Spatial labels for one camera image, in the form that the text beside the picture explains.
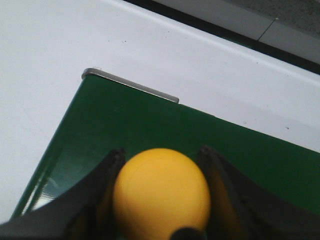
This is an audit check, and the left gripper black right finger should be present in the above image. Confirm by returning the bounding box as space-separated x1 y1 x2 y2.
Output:
197 145 320 240

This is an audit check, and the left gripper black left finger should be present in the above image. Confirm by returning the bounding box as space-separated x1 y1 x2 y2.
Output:
0 148 126 240

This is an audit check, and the green conveyor belt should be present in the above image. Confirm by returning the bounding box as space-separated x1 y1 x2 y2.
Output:
9 67 320 240

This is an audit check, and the left grey stone slab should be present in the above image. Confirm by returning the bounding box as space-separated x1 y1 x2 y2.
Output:
152 0 320 62

